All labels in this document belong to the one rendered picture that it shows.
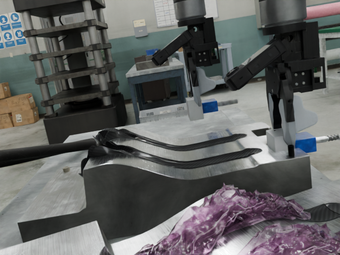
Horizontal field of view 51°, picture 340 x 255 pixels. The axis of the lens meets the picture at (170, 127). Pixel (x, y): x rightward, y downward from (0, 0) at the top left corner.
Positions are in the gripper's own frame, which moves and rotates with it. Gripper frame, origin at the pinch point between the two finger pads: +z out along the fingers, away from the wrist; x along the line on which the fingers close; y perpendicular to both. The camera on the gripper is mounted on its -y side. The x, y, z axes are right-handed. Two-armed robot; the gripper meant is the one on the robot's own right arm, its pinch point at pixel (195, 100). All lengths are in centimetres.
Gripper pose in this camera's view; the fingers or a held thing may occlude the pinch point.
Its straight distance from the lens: 93.5
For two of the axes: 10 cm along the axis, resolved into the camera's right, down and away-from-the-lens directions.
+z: 1.6, 9.6, 2.4
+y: 9.9, -1.7, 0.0
